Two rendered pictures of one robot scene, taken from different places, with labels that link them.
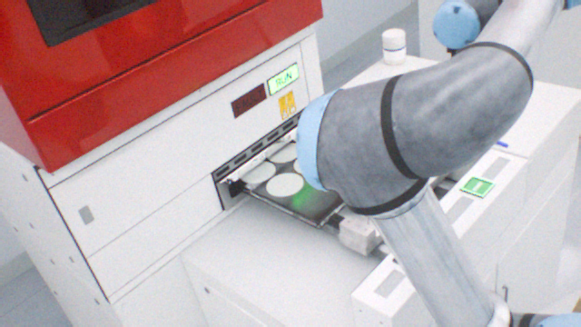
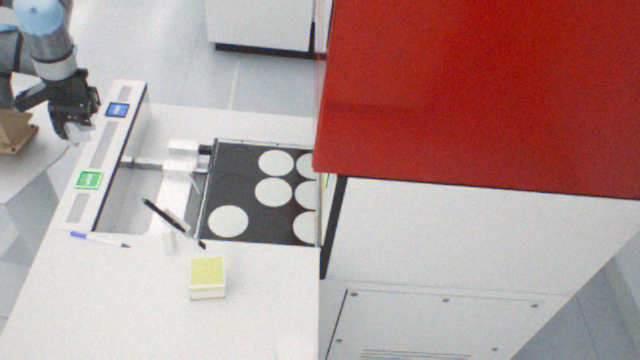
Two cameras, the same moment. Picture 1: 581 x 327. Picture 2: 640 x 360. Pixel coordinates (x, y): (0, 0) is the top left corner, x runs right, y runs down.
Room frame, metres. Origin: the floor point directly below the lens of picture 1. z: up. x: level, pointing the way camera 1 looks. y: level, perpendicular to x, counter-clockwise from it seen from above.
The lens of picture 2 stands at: (1.82, -0.69, 1.97)
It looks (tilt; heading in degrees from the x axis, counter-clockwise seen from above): 49 degrees down; 124
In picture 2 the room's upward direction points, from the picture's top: 10 degrees clockwise
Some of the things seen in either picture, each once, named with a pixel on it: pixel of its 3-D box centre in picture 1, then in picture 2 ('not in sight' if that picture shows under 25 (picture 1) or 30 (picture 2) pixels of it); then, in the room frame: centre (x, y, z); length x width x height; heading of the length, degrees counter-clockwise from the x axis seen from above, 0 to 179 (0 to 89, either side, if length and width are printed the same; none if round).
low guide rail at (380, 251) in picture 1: (329, 225); (223, 170); (1.03, -0.04, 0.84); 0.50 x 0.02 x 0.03; 41
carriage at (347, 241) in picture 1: (397, 202); (174, 197); (1.03, -0.22, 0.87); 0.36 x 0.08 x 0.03; 131
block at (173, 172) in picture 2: not in sight; (178, 168); (0.98, -0.16, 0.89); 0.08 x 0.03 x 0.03; 41
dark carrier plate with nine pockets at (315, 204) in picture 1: (311, 163); (273, 192); (1.22, -0.04, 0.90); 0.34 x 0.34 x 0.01; 41
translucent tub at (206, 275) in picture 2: not in sight; (207, 279); (1.35, -0.37, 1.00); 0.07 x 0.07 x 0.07; 50
